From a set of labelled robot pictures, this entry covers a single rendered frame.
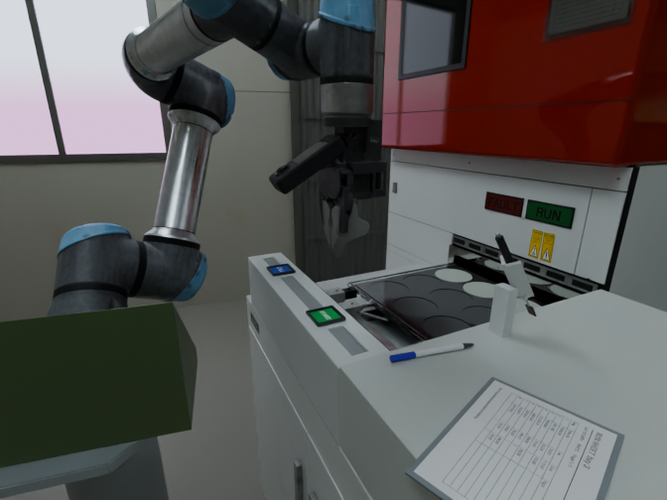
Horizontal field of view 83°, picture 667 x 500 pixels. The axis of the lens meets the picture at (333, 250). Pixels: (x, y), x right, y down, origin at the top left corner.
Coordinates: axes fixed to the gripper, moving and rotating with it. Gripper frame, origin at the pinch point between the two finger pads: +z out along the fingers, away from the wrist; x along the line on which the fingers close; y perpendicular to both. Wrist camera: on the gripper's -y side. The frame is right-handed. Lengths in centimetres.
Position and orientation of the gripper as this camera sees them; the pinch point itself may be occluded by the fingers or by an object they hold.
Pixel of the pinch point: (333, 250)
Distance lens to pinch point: 60.0
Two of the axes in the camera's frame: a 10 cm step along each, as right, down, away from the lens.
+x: -4.3, -2.8, 8.6
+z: 0.0, 9.5, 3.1
